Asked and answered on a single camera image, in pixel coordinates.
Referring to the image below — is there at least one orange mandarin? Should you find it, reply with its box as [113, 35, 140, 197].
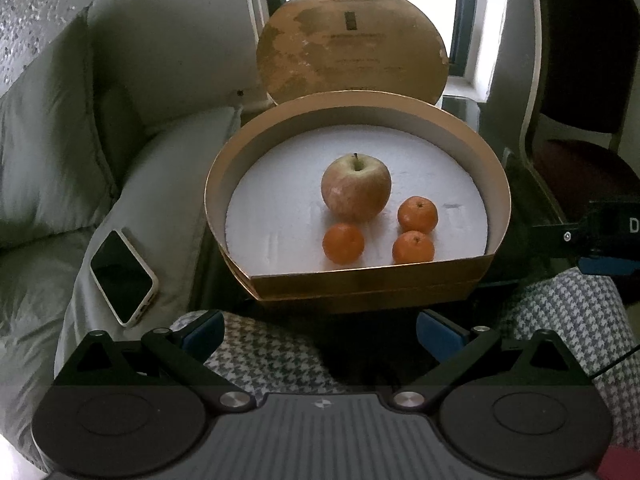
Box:
[392, 231, 435, 263]
[322, 223, 364, 264]
[397, 196, 438, 234]

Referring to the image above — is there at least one red-yellow apple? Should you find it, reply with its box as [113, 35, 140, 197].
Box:
[321, 153, 392, 223]

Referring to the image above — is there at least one gold round box lid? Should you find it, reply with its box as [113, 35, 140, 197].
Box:
[256, 0, 449, 104]

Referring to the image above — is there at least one smartphone with white case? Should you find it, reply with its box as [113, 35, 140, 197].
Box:
[90, 230, 160, 327]

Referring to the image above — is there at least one black chair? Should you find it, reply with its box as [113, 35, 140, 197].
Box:
[500, 0, 639, 222]

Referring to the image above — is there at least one houndstooth clothed leg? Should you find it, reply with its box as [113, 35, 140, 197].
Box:
[204, 269, 639, 448]

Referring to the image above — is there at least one gold round gift box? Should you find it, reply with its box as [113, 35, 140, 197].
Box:
[204, 91, 511, 311]

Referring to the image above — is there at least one grey sofa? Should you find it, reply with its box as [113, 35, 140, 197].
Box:
[1, 106, 241, 468]

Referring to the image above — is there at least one grey sofa back cushion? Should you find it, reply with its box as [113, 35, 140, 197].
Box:
[1, 11, 145, 248]

